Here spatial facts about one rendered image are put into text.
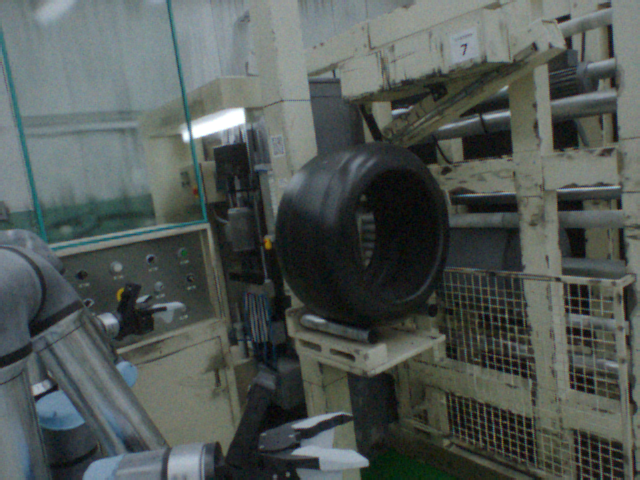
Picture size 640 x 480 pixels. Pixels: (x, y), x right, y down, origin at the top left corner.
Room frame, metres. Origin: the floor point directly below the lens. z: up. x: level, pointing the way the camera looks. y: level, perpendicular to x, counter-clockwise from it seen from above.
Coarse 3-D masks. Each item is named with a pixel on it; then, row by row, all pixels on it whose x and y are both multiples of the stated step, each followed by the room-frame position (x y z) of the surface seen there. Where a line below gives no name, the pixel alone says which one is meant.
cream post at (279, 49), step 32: (256, 0) 1.81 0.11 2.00; (288, 0) 1.81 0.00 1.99; (256, 32) 1.83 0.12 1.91; (288, 32) 1.80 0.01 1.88; (288, 64) 1.79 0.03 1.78; (288, 96) 1.78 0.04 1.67; (288, 128) 1.76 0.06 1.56; (288, 160) 1.77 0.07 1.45; (320, 384) 1.77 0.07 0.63; (352, 448) 1.82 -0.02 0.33
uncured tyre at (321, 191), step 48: (384, 144) 1.54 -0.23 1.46; (288, 192) 1.53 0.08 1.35; (336, 192) 1.39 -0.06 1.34; (384, 192) 1.85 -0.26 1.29; (432, 192) 1.61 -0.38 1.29; (288, 240) 1.47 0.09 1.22; (336, 240) 1.36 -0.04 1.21; (384, 240) 1.85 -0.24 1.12; (432, 240) 1.74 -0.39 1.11; (336, 288) 1.37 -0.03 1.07; (384, 288) 1.78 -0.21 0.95; (432, 288) 1.58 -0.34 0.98
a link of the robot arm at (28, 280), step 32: (0, 256) 0.62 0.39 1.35; (0, 288) 0.57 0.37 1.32; (32, 288) 0.63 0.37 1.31; (0, 320) 0.56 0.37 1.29; (32, 320) 0.66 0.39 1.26; (0, 352) 0.56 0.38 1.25; (32, 352) 0.61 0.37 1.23; (0, 384) 0.56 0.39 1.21; (0, 416) 0.56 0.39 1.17; (32, 416) 0.60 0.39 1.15; (0, 448) 0.55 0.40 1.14; (32, 448) 0.58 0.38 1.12
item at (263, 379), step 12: (264, 372) 0.63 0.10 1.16; (252, 384) 0.60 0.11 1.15; (264, 384) 0.60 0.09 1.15; (252, 396) 0.59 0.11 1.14; (264, 396) 0.59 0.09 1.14; (252, 408) 0.59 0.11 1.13; (264, 408) 0.59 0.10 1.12; (240, 420) 0.59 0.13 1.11; (252, 420) 0.59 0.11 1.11; (240, 432) 0.59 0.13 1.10; (252, 432) 0.59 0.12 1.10; (240, 444) 0.59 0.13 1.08; (228, 456) 0.58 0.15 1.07; (240, 456) 0.58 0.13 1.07
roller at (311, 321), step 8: (304, 320) 1.67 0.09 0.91; (312, 320) 1.64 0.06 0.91; (320, 320) 1.61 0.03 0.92; (328, 320) 1.59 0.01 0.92; (320, 328) 1.60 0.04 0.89; (328, 328) 1.57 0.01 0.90; (336, 328) 1.54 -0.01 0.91; (344, 328) 1.51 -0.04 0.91; (352, 328) 1.49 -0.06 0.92; (360, 328) 1.46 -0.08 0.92; (368, 328) 1.45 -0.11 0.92; (344, 336) 1.52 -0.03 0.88; (352, 336) 1.48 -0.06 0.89; (360, 336) 1.45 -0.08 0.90; (368, 336) 1.42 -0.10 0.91; (376, 336) 1.44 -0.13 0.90
